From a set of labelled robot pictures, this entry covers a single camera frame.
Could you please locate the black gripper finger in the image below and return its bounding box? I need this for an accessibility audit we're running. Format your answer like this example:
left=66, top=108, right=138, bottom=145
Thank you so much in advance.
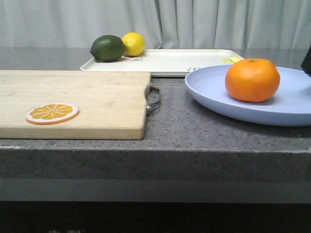
left=301, top=46, right=311, bottom=76

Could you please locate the light blue plate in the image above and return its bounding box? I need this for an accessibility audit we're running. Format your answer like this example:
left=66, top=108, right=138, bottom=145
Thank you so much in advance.
left=185, top=65, right=311, bottom=126

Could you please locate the orange fruit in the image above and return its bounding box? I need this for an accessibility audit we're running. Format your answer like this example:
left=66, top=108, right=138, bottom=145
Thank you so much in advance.
left=225, top=58, right=281, bottom=103

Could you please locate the cream rectangular tray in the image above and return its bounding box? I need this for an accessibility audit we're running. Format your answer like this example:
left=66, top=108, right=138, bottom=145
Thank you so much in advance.
left=80, top=49, right=242, bottom=77

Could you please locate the yellow plastic fork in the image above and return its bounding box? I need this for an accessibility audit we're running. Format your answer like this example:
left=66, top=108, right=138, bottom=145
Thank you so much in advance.
left=229, top=57, right=242, bottom=63

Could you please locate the yellow plastic knife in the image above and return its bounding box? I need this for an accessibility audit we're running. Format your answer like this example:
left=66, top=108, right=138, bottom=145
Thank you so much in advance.
left=222, top=58, right=234, bottom=65

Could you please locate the yellow lemon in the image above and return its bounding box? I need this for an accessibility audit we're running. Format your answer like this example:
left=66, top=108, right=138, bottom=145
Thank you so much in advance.
left=122, top=32, right=145, bottom=56

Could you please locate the green lime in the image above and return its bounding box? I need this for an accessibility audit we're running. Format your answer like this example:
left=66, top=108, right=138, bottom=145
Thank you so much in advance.
left=89, top=35, right=126, bottom=62

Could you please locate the orange slice coaster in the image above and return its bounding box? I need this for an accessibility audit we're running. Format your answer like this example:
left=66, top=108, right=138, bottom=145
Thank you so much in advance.
left=25, top=102, right=80, bottom=125

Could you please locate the wooden cutting board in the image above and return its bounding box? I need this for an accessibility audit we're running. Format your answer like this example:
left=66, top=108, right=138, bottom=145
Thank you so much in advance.
left=0, top=70, right=151, bottom=140

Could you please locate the grey curtain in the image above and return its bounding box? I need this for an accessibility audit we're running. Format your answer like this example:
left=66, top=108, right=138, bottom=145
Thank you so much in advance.
left=0, top=0, right=311, bottom=49

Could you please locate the metal cutting board handle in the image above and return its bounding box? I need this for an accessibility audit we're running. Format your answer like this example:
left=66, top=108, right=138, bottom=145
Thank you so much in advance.
left=145, top=84, right=161, bottom=115

